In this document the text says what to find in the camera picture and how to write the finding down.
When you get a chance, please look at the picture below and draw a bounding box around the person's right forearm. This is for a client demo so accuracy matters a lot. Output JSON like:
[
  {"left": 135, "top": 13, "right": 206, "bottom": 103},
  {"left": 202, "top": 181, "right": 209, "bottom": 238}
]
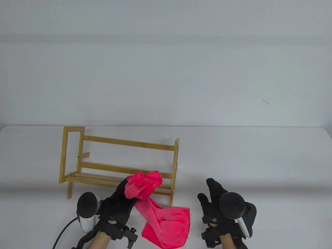
[{"left": 220, "top": 234, "right": 238, "bottom": 249}]

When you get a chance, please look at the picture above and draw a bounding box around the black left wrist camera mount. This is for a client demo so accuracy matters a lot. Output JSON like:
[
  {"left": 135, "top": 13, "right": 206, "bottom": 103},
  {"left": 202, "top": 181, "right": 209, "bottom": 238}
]
[{"left": 77, "top": 219, "right": 138, "bottom": 249}]

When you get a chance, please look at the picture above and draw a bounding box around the wooden towel rack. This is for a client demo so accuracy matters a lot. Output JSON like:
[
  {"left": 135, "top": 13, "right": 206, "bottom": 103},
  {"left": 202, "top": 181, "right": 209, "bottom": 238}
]
[{"left": 59, "top": 126, "right": 180, "bottom": 208}]

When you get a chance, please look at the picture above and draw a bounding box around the black and white controller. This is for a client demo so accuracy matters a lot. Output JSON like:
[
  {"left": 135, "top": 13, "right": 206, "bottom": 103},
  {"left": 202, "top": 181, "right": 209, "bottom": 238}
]
[
  {"left": 76, "top": 192, "right": 102, "bottom": 232},
  {"left": 219, "top": 192, "right": 257, "bottom": 238}
]

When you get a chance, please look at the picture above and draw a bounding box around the black and white right controller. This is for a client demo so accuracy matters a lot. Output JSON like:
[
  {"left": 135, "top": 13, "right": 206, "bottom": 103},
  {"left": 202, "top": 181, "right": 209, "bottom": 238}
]
[{"left": 219, "top": 192, "right": 257, "bottom": 238}]

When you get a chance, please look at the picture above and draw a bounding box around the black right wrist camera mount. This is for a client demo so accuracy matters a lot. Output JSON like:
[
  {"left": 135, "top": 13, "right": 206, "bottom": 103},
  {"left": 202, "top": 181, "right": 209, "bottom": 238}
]
[{"left": 201, "top": 225, "right": 248, "bottom": 249}]

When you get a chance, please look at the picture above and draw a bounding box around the person's left hand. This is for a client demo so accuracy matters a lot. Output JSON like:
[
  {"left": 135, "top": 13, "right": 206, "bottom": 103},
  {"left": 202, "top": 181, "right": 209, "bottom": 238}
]
[{"left": 98, "top": 176, "right": 138, "bottom": 230}]

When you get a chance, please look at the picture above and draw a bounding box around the black cable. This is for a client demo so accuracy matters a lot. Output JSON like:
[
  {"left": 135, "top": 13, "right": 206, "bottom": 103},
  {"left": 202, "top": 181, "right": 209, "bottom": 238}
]
[{"left": 52, "top": 217, "right": 79, "bottom": 249}]

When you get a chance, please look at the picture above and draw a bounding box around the person's right hand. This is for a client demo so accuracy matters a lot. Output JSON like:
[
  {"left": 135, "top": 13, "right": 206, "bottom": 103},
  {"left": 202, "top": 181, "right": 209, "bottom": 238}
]
[{"left": 197, "top": 178, "right": 245, "bottom": 234}]

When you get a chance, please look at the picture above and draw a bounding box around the black and white left controller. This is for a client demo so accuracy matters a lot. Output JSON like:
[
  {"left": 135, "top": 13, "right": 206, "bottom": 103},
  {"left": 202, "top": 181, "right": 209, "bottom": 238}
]
[{"left": 76, "top": 192, "right": 102, "bottom": 232}]

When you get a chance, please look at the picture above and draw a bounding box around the pink towel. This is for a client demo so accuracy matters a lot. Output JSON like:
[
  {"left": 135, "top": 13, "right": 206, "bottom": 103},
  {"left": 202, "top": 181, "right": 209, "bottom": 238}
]
[{"left": 124, "top": 170, "right": 192, "bottom": 248}]

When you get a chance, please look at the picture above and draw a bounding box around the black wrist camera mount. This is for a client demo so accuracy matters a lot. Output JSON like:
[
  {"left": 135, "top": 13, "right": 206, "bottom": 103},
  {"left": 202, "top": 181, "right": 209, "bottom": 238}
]
[
  {"left": 201, "top": 225, "right": 248, "bottom": 249},
  {"left": 77, "top": 219, "right": 138, "bottom": 249}
]

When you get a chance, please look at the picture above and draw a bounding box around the person's left forearm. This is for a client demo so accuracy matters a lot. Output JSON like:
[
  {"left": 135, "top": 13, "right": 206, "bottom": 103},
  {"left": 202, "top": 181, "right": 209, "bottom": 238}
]
[{"left": 86, "top": 230, "right": 112, "bottom": 249}]

